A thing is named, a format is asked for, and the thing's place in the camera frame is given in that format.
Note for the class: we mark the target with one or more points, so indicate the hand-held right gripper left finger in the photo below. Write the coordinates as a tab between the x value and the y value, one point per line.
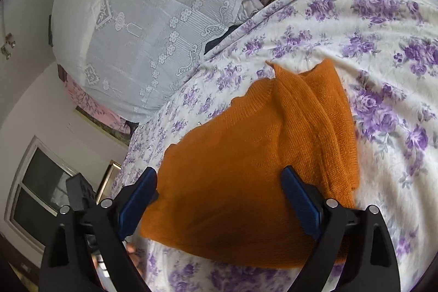
137	203

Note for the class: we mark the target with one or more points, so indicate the white framed window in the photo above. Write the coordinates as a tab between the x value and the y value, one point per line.
37	189

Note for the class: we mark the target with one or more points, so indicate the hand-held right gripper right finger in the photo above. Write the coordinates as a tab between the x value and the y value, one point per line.
301	199

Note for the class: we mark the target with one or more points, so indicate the purple floral bedsheet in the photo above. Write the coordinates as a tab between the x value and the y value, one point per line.
376	39

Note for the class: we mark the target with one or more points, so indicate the pink cloth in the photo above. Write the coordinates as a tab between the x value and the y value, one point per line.
92	104

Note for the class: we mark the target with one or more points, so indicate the orange knitted sweater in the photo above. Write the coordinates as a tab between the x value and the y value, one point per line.
246	158

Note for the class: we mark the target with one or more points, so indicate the white lace cloth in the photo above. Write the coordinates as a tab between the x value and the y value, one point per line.
154	21

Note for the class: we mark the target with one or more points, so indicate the metal wall hooks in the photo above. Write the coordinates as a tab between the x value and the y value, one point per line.
8	45

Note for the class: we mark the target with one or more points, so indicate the person's left hand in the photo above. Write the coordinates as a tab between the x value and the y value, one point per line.
134	252

